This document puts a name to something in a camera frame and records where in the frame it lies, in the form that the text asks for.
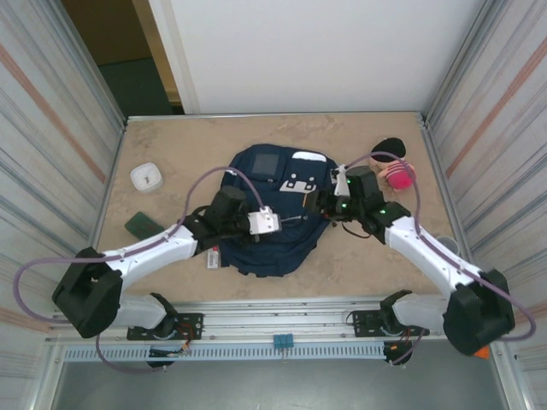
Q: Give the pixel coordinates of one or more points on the small white square container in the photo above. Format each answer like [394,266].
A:
[146,177]

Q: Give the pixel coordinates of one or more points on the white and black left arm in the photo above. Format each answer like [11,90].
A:
[145,256]

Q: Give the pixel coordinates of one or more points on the blue clip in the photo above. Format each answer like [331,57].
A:
[283,341]

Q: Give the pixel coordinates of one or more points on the clear plastic stationery case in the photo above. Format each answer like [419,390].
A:
[213,258]

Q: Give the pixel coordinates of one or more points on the grey plastic cup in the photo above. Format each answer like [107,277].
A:
[448,243]

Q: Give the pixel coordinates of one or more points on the plush doll with pink shirt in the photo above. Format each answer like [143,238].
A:
[399,177]

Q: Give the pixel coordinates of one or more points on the orange tag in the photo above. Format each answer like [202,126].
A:
[483,352]

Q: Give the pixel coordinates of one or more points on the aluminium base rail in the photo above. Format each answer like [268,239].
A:
[278,318]

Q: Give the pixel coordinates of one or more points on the green translucent case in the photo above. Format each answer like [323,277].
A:
[141,224]

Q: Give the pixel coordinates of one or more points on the navy blue backpack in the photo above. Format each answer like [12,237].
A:
[278,252]

